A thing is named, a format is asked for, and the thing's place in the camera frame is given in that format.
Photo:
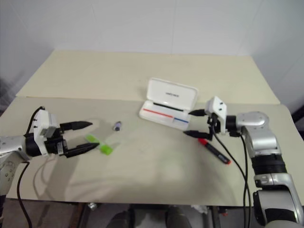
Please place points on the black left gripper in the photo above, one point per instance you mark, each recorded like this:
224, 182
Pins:
53, 146

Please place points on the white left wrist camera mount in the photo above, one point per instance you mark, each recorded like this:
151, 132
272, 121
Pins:
41, 118

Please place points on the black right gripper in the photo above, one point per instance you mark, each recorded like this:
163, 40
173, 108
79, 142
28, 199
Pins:
213, 123

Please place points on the red and black marker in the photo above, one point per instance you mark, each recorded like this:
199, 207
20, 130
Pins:
215, 150

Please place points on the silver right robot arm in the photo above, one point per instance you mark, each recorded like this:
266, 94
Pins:
261, 142

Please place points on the green marker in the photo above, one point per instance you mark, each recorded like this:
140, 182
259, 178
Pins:
105, 149

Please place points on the white plastic pencil case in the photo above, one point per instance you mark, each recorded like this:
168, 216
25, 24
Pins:
171, 92

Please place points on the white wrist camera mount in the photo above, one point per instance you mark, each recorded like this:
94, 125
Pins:
41, 118
217, 107

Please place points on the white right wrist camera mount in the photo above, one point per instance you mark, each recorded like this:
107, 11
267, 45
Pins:
217, 107

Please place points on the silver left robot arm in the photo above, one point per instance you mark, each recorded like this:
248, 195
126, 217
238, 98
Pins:
12, 142

